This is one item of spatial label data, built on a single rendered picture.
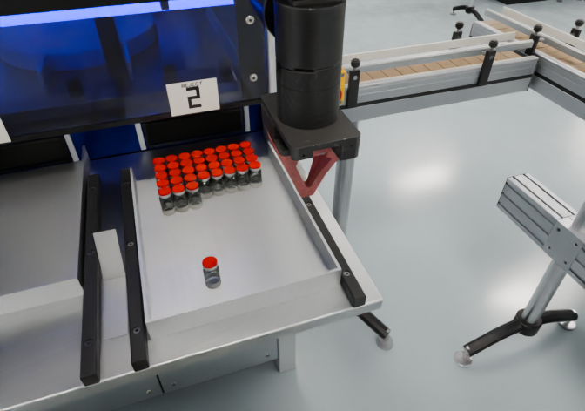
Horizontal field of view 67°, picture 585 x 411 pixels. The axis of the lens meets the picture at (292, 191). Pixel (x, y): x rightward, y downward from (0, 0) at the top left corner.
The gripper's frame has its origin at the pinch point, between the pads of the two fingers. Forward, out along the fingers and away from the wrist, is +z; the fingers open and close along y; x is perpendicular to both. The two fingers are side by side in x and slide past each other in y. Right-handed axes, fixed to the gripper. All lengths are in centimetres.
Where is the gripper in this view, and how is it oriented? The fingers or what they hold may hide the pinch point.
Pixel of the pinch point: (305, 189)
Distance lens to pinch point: 46.9
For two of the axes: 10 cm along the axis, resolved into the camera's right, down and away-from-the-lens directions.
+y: -3.2, -6.1, 7.3
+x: -9.5, 2.1, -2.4
